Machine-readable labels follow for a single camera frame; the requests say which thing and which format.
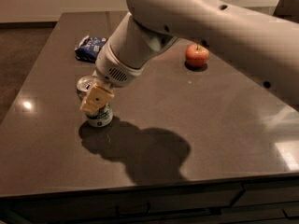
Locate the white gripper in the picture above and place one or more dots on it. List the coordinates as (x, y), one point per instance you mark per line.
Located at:
(114, 69)

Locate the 7up soda can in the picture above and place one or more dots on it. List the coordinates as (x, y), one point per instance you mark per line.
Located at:
(104, 115)

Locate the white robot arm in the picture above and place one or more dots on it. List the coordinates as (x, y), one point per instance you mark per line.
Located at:
(260, 46)

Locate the blue chip bag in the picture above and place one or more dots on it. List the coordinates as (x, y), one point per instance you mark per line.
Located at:
(89, 47)

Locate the red apple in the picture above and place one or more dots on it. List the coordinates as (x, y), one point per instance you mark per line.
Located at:
(196, 56)

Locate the dark cabinet drawers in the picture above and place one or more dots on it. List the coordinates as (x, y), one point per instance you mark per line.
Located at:
(271, 200)

